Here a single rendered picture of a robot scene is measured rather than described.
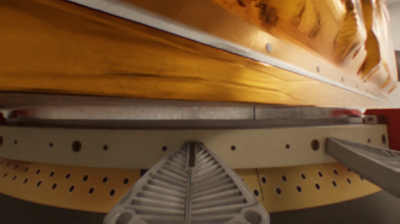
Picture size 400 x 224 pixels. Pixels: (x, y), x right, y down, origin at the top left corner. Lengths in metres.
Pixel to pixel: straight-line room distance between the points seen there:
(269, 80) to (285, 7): 0.08
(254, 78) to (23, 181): 0.38
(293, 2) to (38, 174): 0.43
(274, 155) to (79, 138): 0.25
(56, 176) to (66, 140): 0.08
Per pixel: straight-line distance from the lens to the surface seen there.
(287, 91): 0.23
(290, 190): 0.28
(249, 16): 0.19
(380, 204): 0.40
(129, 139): 0.21
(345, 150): 0.24
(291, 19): 0.24
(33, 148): 0.32
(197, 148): 0.17
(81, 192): 0.30
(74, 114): 0.32
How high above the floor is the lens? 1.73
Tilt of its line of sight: 5 degrees up
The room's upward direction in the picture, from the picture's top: straight up
